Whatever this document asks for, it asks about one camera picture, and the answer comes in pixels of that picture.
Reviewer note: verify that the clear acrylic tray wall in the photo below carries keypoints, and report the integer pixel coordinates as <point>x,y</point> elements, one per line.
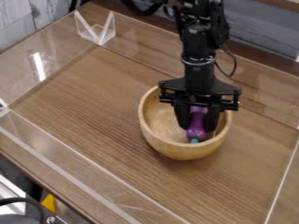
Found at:
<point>85,185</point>

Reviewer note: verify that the yellow black device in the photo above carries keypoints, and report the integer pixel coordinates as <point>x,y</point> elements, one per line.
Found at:
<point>57,213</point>

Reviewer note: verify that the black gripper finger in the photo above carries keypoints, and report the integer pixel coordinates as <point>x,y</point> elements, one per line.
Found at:
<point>184,114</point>
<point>213,117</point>

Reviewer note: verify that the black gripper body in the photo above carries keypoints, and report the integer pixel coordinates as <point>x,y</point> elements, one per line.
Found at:
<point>201,89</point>

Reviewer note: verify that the brown wooden bowl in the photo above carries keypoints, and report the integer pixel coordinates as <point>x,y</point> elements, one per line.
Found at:
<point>163,134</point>

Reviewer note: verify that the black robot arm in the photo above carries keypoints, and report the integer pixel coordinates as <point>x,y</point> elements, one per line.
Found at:
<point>204,31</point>

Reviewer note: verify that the purple toy eggplant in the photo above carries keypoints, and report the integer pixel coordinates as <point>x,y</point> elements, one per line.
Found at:
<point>197,133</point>

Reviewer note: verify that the clear acrylic corner bracket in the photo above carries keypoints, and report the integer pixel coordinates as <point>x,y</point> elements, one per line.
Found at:
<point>98,34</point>

